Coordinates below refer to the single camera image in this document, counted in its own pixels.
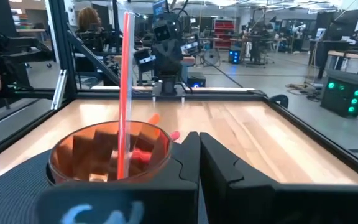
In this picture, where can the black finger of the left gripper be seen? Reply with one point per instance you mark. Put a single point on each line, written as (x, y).
(175, 57)
(161, 59)

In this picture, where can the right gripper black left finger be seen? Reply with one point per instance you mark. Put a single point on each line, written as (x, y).
(166, 202)

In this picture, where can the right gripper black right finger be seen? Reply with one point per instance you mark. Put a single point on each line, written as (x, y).
(244, 202)

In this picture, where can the red drinking straw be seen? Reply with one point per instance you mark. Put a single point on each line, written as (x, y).
(124, 77)

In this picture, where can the orange translucent plastic cup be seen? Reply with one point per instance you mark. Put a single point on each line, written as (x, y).
(73, 155)

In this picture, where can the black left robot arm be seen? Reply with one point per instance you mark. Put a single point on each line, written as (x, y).
(168, 84)

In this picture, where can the black computer with blue light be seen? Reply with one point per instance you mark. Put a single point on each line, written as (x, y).
(196, 81)

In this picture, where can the round floor fan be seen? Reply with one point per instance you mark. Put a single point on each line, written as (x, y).
(212, 57)

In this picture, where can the red storage shelf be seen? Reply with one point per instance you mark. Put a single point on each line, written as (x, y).
(224, 31)

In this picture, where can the blue-lit black box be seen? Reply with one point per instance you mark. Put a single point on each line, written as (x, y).
(234, 57)

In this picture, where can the person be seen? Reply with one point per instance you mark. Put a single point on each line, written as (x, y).
(88, 20)

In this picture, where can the black standing desk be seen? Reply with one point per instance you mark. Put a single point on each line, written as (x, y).
(256, 46)

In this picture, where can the black equipment rig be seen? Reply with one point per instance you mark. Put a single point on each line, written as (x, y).
(20, 46)

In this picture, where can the black computer with green lights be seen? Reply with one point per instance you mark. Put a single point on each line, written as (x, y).
(343, 96)

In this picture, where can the round dark grey placemat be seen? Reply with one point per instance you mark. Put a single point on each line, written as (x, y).
(5, 193)

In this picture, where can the black monitor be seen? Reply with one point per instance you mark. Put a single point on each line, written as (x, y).
(342, 26)

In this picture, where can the silver metal bracket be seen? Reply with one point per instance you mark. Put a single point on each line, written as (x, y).
(59, 90)

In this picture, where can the black frame clamp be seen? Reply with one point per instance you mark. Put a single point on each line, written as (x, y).
(280, 100)

